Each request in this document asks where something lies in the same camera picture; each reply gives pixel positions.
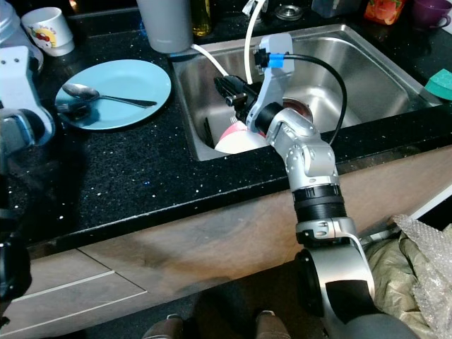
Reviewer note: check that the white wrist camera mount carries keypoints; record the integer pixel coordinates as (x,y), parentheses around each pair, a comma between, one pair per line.
(272,85)
(18,78)

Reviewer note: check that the dark glass jar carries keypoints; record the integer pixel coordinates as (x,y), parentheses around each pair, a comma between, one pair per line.
(335,7)

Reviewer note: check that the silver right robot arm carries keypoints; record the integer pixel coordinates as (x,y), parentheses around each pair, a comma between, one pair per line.
(314,162)

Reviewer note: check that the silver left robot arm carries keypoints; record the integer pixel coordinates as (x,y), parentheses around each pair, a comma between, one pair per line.
(10,141)

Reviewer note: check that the stainless steel sink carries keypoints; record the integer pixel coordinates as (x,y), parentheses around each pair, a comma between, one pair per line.
(374,70)

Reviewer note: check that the purple mug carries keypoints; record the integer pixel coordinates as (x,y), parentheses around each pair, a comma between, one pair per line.
(432,12)

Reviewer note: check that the orange printed package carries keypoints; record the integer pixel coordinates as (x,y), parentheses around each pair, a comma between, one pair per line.
(387,10)

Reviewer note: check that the brown wooden cabinet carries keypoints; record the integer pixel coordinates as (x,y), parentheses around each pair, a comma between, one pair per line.
(183,240)

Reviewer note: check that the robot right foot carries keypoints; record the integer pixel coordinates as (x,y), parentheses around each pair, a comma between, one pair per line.
(272,326)

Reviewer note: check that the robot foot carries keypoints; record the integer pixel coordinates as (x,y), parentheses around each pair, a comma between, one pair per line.
(272,326)
(164,329)

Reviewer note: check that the blue tape marker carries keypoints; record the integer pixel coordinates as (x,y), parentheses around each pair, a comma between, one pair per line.
(272,59)

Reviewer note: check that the silver metal spoon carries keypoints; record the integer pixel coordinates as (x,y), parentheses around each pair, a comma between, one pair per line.
(79,90)

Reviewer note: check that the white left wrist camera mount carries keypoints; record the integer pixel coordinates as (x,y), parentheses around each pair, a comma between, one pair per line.
(18,78)

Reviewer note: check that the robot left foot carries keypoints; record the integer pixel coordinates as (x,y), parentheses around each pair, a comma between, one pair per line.
(164,329)

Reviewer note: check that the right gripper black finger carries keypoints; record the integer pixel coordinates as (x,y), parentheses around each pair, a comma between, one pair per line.
(234,83)
(233,94)

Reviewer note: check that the olive green cloth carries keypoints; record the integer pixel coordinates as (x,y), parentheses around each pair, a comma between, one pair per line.
(392,272)

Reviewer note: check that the white mug fruit print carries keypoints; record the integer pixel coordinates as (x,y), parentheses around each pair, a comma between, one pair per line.
(51,32)

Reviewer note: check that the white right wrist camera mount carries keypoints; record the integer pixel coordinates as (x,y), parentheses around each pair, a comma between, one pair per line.
(272,85)

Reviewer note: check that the red bowl white inside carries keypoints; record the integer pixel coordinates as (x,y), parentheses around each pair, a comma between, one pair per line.
(236,141)

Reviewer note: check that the yellow oil bottle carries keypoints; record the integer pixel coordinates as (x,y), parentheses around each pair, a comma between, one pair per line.
(201,15)

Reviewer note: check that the grey tumbler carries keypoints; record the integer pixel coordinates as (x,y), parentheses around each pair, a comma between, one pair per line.
(164,25)

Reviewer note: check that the white plate stack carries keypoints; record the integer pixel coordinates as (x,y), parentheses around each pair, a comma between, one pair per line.
(7,21)

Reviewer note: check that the light blue plate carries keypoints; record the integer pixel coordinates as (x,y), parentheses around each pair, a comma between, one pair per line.
(127,81)

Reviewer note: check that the green sponge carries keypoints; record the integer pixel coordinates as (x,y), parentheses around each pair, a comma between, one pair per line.
(441,81)

